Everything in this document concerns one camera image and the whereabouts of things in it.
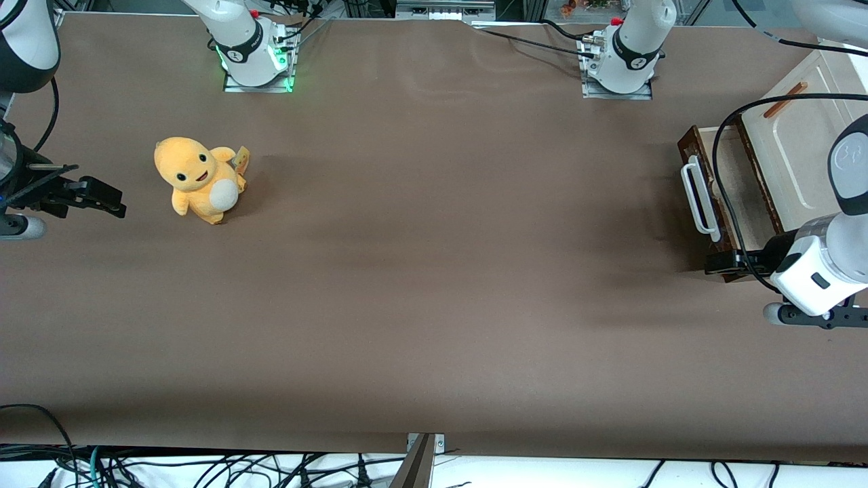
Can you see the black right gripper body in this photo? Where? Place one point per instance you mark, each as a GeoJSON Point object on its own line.
{"type": "Point", "coordinates": [32, 184]}

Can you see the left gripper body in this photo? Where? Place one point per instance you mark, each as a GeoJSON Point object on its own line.
{"type": "Point", "coordinates": [774, 252]}

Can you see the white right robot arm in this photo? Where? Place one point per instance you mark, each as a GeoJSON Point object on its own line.
{"type": "Point", "coordinates": [27, 41]}

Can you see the beige wooden drawer cabinet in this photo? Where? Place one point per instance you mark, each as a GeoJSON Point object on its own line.
{"type": "Point", "coordinates": [800, 156]}

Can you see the yellow plush toy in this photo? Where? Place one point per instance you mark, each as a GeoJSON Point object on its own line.
{"type": "Point", "coordinates": [193, 173]}

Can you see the small orange objects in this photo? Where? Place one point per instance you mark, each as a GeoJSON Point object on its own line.
{"type": "Point", "coordinates": [568, 8]}

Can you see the brown table cover sheet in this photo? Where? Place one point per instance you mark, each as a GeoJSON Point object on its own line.
{"type": "Point", "coordinates": [434, 271]}

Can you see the silver metal box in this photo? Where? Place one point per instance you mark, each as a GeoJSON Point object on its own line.
{"type": "Point", "coordinates": [444, 10]}

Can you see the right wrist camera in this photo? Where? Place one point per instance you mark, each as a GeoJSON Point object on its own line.
{"type": "Point", "coordinates": [20, 227]}

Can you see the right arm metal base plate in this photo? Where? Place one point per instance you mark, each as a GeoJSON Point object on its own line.
{"type": "Point", "coordinates": [258, 88]}

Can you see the aluminium frame profile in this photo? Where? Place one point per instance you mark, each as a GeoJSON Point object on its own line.
{"type": "Point", "coordinates": [68, 5]}

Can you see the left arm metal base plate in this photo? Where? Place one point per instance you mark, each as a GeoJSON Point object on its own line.
{"type": "Point", "coordinates": [617, 95]}

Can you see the silver metal bracket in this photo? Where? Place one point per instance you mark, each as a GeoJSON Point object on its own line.
{"type": "Point", "coordinates": [439, 442]}

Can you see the grey metal post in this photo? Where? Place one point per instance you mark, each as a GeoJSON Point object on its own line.
{"type": "Point", "coordinates": [413, 471]}

